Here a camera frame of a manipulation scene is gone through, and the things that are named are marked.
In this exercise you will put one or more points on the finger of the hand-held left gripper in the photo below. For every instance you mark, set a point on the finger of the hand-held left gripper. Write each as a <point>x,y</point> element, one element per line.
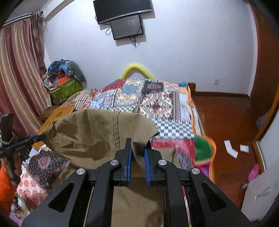
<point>32,139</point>

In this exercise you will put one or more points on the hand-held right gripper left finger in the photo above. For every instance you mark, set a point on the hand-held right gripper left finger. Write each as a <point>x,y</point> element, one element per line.
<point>129,162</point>

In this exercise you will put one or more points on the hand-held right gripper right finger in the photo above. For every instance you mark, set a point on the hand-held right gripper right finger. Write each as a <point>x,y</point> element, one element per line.
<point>147,168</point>

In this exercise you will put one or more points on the khaki pants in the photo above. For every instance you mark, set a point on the khaki pants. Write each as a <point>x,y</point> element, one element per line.
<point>91,135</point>

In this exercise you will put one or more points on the person's left forearm orange sleeve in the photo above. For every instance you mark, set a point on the person's left forearm orange sleeve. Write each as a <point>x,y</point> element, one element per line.
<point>6,189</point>

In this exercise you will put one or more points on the dark floral printed blanket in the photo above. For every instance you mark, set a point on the dark floral printed blanket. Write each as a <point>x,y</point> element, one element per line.
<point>45,163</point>

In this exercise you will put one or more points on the yellow wooden board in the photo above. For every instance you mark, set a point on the yellow wooden board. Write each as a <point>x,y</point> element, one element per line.
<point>58,113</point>

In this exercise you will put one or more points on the striped pink curtain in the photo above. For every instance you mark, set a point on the striped pink curtain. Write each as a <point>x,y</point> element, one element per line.
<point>19,76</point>

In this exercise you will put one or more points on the green orange fleece blanket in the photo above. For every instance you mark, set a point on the green orange fleece blanket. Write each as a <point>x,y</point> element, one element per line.
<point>203,150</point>

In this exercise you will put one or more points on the green storage bag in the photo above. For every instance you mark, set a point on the green storage bag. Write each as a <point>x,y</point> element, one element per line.
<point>67,91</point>

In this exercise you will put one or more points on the patchwork bed quilt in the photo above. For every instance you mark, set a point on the patchwork bed quilt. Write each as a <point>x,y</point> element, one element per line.
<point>157,104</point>

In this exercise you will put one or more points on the striped orange bed sheet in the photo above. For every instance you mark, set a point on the striped orange bed sheet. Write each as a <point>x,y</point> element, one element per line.
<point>84,99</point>

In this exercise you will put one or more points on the orange box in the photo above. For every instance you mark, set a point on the orange box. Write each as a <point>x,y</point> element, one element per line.
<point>62,81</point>

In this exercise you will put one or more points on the pile of clothes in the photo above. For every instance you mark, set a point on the pile of clothes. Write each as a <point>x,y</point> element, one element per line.
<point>72,68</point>

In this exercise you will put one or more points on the white paper sheet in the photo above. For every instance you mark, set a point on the white paper sheet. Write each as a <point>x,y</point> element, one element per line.
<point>244,148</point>
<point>231,149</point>

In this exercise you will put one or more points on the yellow foam tube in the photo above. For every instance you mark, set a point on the yellow foam tube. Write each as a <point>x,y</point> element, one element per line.
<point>135,67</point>

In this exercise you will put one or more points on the pink slipper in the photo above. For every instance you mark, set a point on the pink slipper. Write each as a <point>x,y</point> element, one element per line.
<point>254,172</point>

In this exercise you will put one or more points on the white cabinet door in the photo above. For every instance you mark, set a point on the white cabinet door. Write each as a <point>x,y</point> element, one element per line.
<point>259,196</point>

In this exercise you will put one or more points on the white air conditioner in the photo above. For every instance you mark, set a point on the white air conditioner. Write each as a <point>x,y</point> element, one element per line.
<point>53,8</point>

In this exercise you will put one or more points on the brown wooden wardrobe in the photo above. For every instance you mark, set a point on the brown wooden wardrobe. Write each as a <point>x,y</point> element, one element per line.
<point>268,65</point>

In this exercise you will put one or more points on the curtain rail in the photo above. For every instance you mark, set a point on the curtain rail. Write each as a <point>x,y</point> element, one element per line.
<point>21,18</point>

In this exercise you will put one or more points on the small black wall monitor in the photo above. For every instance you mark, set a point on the small black wall monitor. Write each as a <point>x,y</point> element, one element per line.
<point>126,27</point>

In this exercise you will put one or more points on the large black wall television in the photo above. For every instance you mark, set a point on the large black wall television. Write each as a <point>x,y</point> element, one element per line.
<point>122,8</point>

